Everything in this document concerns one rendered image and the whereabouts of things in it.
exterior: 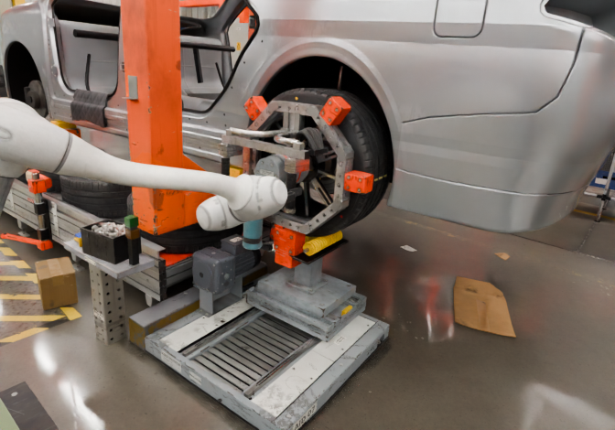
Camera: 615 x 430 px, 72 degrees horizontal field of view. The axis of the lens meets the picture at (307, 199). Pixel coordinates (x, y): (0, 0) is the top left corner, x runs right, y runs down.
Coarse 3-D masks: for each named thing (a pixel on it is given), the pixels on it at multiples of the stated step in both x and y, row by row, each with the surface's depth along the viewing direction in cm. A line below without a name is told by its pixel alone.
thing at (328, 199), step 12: (276, 120) 188; (276, 144) 204; (264, 156) 200; (312, 156) 187; (324, 156) 179; (336, 156) 175; (324, 168) 186; (312, 180) 185; (324, 192) 183; (300, 204) 204; (312, 204) 208; (300, 216) 191; (312, 216) 190
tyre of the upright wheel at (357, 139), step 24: (288, 96) 181; (312, 96) 174; (336, 96) 172; (360, 120) 170; (360, 144) 165; (384, 144) 178; (360, 168) 167; (384, 168) 178; (384, 192) 186; (336, 216) 179; (360, 216) 181
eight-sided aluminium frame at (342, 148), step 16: (272, 112) 177; (304, 112) 167; (256, 128) 184; (320, 128) 164; (336, 128) 165; (336, 144) 162; (256, 160) 195; (352, 160) 165; (336, 176) 165; (336, 192) 166; (336, 208) 168; (288, 224) 185; (304, 224) 180; (320, 224) 176
